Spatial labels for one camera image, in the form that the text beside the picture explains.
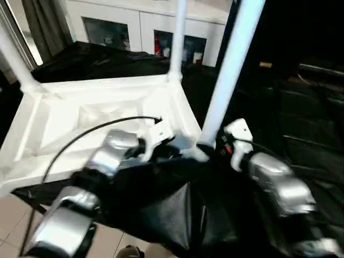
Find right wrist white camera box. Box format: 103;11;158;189
221;119;254;173

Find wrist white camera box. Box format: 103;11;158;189
137;118;175;161
221;119;254;173

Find white plastic table top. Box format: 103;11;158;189
0;74;210;195

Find white glass-door cabinet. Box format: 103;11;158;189
64;0;232;68

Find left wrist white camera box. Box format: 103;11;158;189
137;118;175;161

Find grey curtain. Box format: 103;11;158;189
21;0;73;62

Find black plastic mat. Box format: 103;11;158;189
0;40;344;258

